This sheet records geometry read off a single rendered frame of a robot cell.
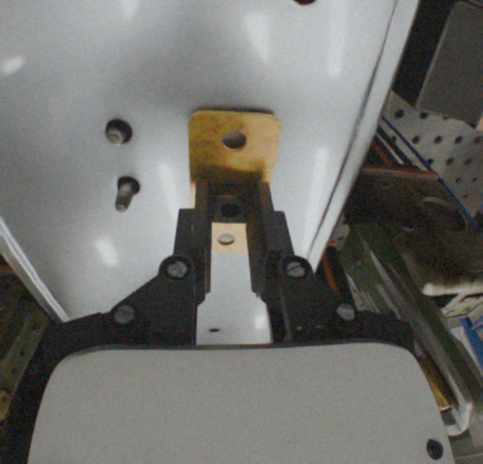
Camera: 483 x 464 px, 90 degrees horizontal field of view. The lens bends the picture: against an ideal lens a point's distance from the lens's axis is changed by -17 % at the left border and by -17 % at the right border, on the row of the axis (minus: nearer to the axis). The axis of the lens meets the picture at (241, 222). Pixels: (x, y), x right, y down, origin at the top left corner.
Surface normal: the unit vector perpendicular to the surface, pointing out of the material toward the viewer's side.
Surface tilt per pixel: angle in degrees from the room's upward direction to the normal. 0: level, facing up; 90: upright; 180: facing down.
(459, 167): 0
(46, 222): 0
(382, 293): 78
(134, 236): 0
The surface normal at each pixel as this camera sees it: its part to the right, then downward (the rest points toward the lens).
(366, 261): -0.96, 0.13
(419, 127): 0.07, 0.70
